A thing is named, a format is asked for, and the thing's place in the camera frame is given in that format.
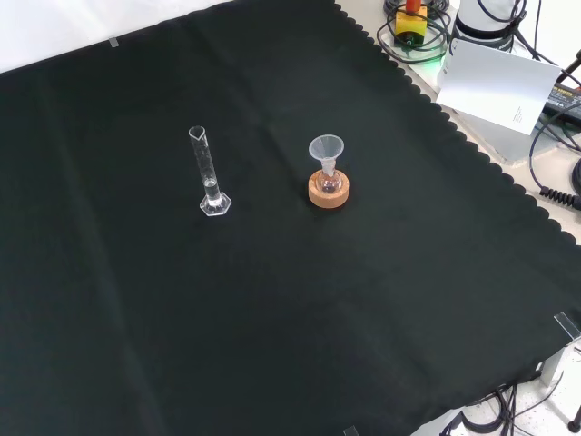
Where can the pale board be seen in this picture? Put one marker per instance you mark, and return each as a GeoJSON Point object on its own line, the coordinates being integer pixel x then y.
{"type": "Point", "coordinates": [497, 86]}

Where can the black power adapter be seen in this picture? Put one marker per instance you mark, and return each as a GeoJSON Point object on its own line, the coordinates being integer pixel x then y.
{"type": "Point", "coordinates": [565, 101]}

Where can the clear plastic funnel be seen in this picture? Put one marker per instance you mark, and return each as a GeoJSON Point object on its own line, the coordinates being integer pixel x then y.
{"type": "Point", "coordinates": [326, 148]}

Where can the black cloth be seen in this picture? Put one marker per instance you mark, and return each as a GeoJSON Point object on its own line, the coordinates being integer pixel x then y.
{"type": "Point", "coordinates": [272, 295]}

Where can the clear graduated cylinder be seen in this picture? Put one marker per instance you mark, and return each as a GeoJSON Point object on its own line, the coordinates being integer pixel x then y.
{"type": "Point", "coordinates": [208, 181]}

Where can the aluminium bench frame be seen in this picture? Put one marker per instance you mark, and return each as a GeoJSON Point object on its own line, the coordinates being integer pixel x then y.
{"type": "Point", "coordinates": [560, 363]}

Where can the round-bottom glass flask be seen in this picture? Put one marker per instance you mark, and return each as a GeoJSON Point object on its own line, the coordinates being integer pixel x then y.
{"type": "Point", "coordinates": [329, 181]}

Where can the yellow stop button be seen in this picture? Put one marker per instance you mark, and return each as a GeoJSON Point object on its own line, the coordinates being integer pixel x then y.
{"type": "Point", "coordinates": [410, 26]}

